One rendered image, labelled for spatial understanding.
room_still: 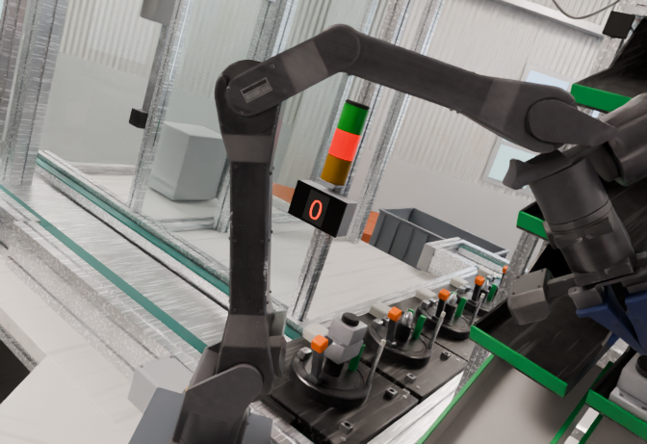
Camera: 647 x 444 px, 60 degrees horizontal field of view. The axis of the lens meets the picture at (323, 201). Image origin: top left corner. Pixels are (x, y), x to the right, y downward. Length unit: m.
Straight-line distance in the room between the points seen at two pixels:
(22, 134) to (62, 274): 0.57
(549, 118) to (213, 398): 0.39
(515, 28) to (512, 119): 4.63
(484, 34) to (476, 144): 0.93
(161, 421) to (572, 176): 0.47
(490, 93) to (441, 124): 4.48
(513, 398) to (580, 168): 0.43
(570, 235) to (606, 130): 0.10
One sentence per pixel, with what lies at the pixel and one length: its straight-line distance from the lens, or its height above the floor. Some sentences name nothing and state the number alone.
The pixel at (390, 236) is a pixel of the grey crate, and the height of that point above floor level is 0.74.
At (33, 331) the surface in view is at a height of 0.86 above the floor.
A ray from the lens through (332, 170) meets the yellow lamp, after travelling 1.04.
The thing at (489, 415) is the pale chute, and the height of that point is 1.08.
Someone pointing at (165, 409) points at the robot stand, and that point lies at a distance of 0.67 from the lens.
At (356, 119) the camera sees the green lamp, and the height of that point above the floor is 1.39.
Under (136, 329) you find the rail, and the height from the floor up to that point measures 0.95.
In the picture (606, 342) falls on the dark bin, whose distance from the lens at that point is 0.78.
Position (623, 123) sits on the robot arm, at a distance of 0.56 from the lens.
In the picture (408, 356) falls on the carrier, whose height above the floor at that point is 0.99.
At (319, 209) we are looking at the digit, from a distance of 1.05.
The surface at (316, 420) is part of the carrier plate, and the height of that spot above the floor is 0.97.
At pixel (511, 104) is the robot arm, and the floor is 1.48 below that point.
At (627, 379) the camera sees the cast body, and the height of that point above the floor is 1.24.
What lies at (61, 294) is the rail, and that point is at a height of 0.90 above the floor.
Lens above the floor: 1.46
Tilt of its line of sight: 13 degrees down
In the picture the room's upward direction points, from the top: 18 degrees clockwise
